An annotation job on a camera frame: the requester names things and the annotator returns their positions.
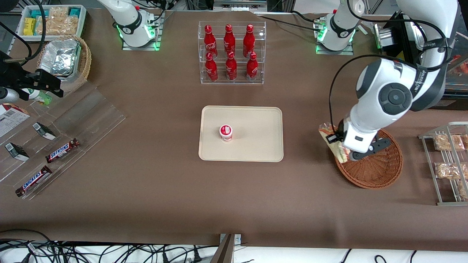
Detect tan wicker basket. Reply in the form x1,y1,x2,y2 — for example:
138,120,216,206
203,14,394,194
37,35,92,94

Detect clear acrylic display stand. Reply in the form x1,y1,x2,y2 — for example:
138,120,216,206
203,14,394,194
0,80,127,201

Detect clear acrylic bottle rack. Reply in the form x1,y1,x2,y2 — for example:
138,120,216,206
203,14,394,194
198,21,267,85

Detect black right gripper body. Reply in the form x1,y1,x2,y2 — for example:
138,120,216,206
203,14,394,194
0,51,37,100

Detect red cola bottle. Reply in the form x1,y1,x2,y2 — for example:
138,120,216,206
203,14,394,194
204,25,218,59
246,52,258,81
224,24,236,55
205,52,219,82
243,24,255,58
225,51,237,81

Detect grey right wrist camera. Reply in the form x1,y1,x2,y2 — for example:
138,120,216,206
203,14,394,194
0,88,19,104

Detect triangle sandwich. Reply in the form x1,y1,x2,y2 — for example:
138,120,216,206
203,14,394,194
318,123,352,164

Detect green white small bottle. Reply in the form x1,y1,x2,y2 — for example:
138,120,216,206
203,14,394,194
22,88,52,106

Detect grey metal camera post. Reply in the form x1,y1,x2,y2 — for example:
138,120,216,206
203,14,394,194
210,234,242,263

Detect tangled black floor cables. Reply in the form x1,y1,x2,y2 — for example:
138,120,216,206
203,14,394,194
0,229,222,263

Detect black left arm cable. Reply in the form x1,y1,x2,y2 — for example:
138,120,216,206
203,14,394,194
329,0,449,137

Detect grey metal wire rack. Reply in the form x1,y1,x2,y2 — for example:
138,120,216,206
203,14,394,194
419,122,468,206

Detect steel food tray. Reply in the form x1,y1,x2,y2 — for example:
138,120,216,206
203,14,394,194
409,18,427,48

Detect round brown wicker basket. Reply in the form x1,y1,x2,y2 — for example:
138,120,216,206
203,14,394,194
335,128,403,189

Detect brown table cover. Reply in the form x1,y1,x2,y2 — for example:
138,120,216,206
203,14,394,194
0,8,468,252

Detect small black white box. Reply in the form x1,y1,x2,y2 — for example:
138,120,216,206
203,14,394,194
5,142,30,161
32,122,56,141

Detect clear plastic wrapper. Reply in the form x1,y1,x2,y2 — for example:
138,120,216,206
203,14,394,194
358,19,378,35

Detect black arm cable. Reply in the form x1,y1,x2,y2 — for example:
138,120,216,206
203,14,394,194
0,0,48,67
329,0,449,137

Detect beige plastic tray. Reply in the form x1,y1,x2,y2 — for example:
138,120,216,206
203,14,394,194
199,106,284,162

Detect clear bagged crackers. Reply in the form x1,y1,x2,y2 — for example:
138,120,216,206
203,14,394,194
37,7,79,35

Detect red white printed package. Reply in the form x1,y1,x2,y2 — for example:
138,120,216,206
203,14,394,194
0,103,31,137

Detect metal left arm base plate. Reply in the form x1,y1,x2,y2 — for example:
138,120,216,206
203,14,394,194
315,35,354,56

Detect black table cable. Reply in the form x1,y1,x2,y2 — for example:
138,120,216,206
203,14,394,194
256,10,324,33

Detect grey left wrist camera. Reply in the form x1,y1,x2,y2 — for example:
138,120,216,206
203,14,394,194
349,138,392,161

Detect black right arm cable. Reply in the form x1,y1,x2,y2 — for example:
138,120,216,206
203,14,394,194
0,0,48,67

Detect brown snickers bar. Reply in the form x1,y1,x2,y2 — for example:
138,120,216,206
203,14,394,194
15,165,52,197
45,138,80,163

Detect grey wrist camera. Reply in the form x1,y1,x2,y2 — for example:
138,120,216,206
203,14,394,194
349,138,392,161
0,88,19,104

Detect aluminium frame rail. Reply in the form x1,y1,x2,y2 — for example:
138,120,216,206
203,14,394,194
212,0,268,12

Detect white plastic bin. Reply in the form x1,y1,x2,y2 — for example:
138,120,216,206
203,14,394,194
16,5,87,41

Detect silver foil packet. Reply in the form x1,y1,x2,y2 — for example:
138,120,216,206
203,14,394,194
38,38,81,76

